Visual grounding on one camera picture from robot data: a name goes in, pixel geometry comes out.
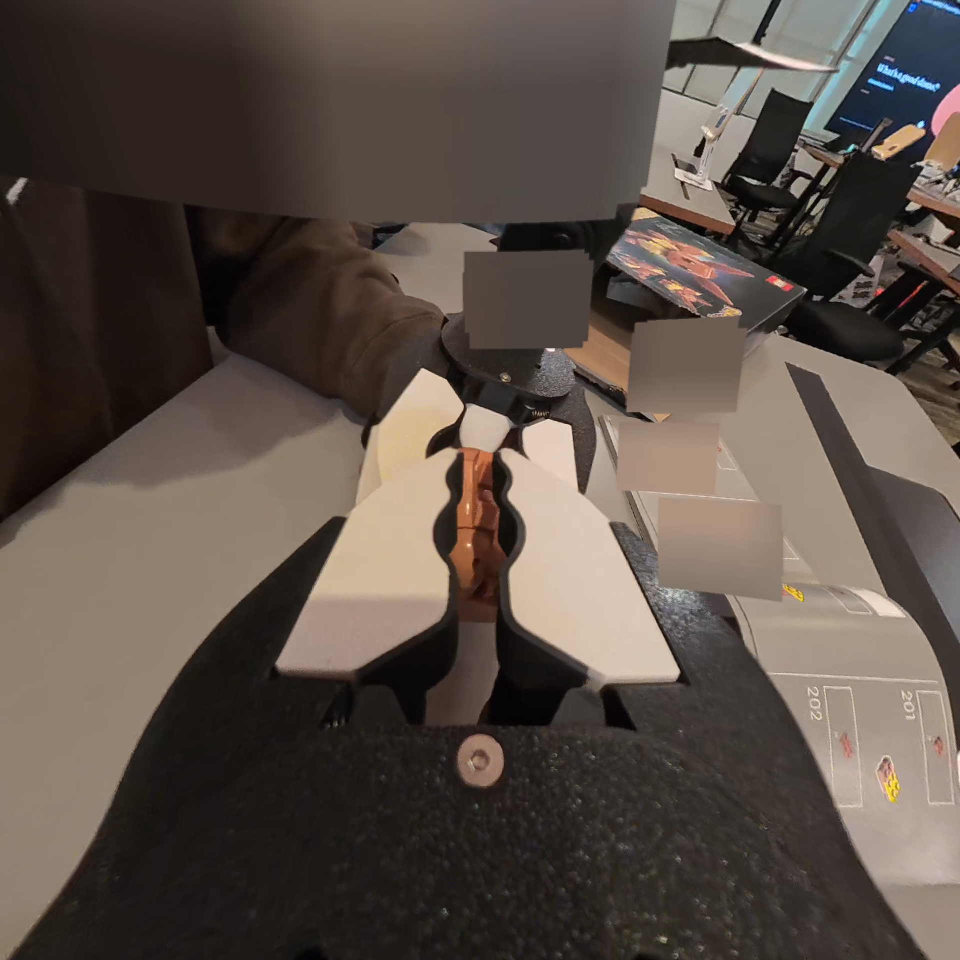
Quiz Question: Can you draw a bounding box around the black high-back chair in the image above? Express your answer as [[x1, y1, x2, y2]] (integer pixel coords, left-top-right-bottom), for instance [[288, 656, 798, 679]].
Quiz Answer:
[[723, 88, 816, 226], [776, 153, 925, 365]]

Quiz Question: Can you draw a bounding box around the open printed cardboard box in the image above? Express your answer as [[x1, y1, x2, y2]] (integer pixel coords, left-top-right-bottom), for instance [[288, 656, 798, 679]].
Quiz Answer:
[[581, 217, 809, 395]]

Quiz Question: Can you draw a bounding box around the lego instruction booklet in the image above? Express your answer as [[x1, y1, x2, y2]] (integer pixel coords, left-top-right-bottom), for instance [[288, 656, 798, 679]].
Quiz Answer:
[[600, 416, 960, 939]]

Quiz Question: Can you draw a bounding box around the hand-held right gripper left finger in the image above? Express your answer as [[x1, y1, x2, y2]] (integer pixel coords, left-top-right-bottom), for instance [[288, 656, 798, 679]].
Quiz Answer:
[[273, 448, 460, 725]]

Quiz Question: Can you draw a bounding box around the grey office desk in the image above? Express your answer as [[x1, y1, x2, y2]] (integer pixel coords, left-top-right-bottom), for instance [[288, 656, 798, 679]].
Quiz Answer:
[[639, 141, 738, 237]]

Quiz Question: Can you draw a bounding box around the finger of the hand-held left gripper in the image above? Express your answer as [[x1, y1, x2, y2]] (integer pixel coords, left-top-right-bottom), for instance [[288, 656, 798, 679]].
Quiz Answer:
[[516, 418, 580, 492], [356, 367, 466, 504]]

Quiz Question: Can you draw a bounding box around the brown lego head model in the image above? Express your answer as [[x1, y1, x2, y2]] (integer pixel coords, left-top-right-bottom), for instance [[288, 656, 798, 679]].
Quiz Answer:
[[452, 448, 513, 624]]

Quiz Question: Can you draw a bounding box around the black desk cable cover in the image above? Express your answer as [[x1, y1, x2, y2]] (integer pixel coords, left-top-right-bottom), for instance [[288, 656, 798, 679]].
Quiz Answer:
[[786, 363, 960, 676]]

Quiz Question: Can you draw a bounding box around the wall display screen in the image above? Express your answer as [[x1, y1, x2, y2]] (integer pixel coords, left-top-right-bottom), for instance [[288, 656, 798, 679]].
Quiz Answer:
[[825, 0, 960, 144]]

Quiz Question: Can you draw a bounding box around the white desk stand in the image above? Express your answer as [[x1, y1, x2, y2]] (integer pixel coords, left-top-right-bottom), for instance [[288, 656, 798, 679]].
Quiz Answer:
[[673, 103, 735, 189]]

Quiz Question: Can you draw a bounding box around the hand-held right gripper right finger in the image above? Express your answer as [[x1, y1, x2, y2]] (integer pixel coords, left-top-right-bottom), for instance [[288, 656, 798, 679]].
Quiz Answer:
[[491, 448, 684, 725]]

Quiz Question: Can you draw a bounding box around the person's brown jacket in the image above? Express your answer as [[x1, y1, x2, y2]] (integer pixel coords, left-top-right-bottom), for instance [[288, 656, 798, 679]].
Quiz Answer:
[[0, 180, 215, 526]]

